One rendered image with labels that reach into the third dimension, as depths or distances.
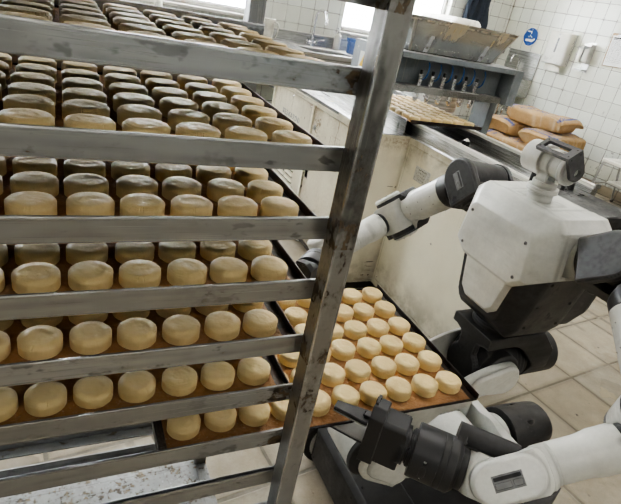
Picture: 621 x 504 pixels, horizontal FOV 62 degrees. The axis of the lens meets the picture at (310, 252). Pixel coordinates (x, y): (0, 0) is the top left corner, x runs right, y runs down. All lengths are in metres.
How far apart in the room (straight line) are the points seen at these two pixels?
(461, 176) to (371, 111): 0.75
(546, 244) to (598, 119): 5.38
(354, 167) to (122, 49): 0.27
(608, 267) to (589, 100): 5.53
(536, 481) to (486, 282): 0.47
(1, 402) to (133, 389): 0.16
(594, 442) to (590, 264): 0.32
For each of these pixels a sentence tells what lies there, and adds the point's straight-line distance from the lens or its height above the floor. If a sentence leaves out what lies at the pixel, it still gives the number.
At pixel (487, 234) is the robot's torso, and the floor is 0.92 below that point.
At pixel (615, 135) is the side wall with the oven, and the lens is 6.34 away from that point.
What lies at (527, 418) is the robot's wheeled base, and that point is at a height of 0.35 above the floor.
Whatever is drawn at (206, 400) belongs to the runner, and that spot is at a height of 0.79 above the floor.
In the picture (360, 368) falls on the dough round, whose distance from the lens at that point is 1.00.
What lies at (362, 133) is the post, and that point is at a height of 1.18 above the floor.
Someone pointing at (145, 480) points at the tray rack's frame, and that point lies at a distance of 1.49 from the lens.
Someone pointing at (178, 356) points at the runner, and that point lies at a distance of 0.69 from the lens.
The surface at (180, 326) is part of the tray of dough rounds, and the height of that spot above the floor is 0.88.
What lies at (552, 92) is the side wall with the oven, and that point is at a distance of 6.78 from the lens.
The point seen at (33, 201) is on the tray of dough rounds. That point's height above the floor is 1.06.
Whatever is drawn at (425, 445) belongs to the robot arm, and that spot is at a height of 0.73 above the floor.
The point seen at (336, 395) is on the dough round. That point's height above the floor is 0.70.
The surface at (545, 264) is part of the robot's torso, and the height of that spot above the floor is 0.93.
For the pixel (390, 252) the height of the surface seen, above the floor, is 0.30.
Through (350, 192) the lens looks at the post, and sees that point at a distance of 0.61.
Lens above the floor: 1.30
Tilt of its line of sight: 26 degrees down
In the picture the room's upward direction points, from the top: 12 degrees clockwise
